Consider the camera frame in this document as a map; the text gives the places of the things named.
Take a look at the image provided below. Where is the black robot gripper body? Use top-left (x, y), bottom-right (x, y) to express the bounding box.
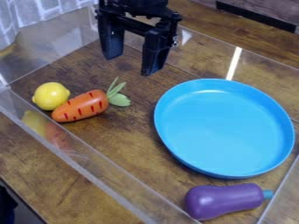
top-left (96, 0), bottom-right (182, 46)

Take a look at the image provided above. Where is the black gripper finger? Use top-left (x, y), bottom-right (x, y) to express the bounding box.
top-left (141, 30), bottom-right (170, 76)
top-left (97, 15), bottom-right (125, 60)

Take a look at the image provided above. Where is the orange toy carrot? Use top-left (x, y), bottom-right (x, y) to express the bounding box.
top-left (50, 79), bottom-right (130, 123)

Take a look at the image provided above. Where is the yellow toy lemon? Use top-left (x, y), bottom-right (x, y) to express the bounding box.
top-left (31, 82), bottom-right (70, 110)

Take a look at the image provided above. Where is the blue round plastic tray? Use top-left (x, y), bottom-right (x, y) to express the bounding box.
top-left (153, 79), bottom-right (294, 179)

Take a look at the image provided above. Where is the grey patterned curtain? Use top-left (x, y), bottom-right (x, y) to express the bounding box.
top-left (0, 0), bottom-right (98, 51)

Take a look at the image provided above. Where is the purple toy eggplant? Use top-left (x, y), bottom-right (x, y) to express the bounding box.
top-left (184, 183), bottom-right (273, 221)

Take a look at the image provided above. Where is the clear acrylic enclosure wall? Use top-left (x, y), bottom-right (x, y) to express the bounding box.
top-left (0, 0), bottom-right (299, 224)

